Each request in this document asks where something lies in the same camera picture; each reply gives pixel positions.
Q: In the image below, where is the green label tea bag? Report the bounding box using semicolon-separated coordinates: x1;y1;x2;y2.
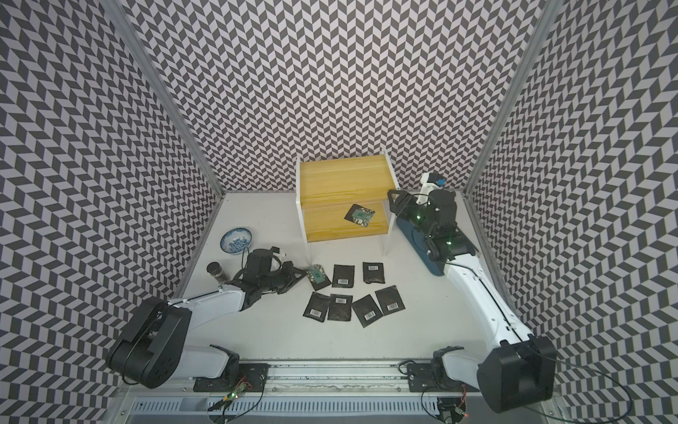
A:
375;285;406;316

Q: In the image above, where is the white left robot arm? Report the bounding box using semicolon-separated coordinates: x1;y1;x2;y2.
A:
105;247;307;389

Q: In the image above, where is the wooden shelf white frame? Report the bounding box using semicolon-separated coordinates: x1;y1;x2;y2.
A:
295;150;400;260

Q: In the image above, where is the blue tray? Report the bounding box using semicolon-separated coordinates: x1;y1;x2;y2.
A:
397;217;450;277

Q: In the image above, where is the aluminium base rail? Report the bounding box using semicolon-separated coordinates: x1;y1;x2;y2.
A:
121;359;557;424

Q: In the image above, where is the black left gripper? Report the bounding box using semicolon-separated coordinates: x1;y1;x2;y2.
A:
260;260;308;294

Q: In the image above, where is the blue patterned ceramic bowl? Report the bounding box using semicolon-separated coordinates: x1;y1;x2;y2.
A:
219;227;252;255

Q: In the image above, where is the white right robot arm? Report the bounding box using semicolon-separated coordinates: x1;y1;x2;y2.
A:
388;189;557;413

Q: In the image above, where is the small brown jar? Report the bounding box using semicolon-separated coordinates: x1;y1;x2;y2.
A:
206;261;229;284

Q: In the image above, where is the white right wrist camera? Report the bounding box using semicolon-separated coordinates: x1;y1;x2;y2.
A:
420;172;447;195

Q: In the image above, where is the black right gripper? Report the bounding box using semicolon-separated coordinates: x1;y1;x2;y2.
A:
388;189;436;237

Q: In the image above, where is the black tea bag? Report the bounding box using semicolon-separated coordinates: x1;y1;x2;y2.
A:
351;294;383;328
327;294;353;322
305;264;332;292
362;263;385;284
332;264;355;288
303;291;331;323

